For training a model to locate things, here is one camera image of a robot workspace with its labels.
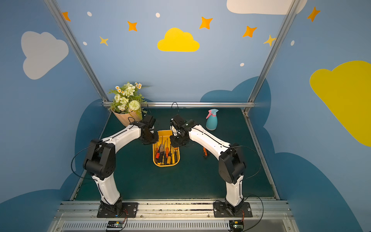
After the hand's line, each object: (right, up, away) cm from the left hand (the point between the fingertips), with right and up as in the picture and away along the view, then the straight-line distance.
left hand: (156, 139), depth 95 cm
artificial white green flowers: (-16, +26, -8) cm, 32 cm away
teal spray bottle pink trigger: (+38, +12, +5) cm, 40 cm away
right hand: (+14, -1, -9) cm, 16 cm away
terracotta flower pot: (-21, +14, +2) cm, 26 cm away
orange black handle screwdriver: (+33, -9, 0) cm, 34 cm away
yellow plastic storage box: (+6, -9, -4) cm, 12 cm away
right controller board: (+46, -42, -22) cm, 66 cm away
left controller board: (-16, -41, -23) cm, 50 cm away
